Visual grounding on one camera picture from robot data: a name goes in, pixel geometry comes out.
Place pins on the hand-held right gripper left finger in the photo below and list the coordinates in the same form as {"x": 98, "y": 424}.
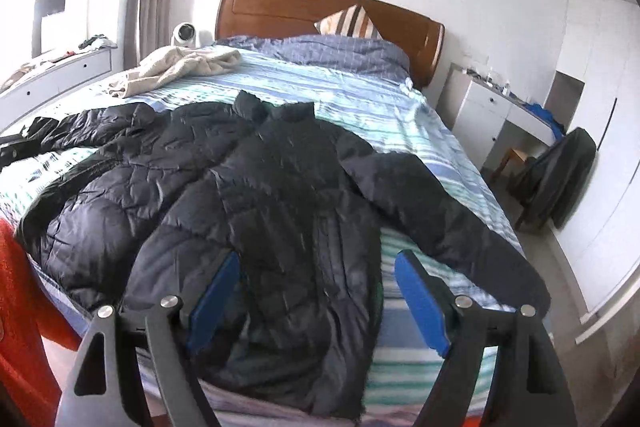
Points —
{"x": 215, "y": 302}

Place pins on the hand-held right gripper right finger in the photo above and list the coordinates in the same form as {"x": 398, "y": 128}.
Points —
{"x": 420, "y": 302}

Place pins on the black puffer jacket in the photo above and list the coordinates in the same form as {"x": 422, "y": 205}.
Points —
{"x": 280, "y": 187}

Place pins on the wooden stool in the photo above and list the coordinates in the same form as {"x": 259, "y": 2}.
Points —
{"x": 515, "y": 156}

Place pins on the bed with striped sheet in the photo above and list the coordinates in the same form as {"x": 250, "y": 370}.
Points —
{"x": 400, "y": 117}

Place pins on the dark garment on stool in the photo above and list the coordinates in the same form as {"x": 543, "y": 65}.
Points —
{"x": 565, "y": 177}

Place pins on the person's orange clothing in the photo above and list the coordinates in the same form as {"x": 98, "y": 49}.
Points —
{"x": 20, "y": 307}

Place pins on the white desk with drawers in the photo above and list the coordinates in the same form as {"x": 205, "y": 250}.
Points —
{"x": 480, "y": 107}

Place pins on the blue item on desk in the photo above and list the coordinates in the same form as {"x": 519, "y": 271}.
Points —
{"x": 547, "y": 117}

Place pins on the beige blanket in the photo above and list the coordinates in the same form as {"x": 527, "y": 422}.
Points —
{"x": 170, "y": 64}

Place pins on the blue-grey checked duvet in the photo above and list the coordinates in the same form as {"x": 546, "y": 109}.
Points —
{"x": 340, "y": 54}

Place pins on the small white fan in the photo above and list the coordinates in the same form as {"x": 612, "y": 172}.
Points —
{"x": 184, "y": 32}

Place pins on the white drawer cabinet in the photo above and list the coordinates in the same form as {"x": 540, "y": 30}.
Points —
{"x": 65, "y": 72}

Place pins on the white wardrobe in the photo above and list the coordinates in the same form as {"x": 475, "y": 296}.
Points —
{"x": 600, "y": 82}

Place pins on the brown striped pillow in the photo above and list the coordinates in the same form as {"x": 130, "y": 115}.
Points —
{"x": 350, "y": 24}

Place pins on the wooden headboard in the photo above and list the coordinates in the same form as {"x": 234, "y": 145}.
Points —
{"x": 280, "y": 12}

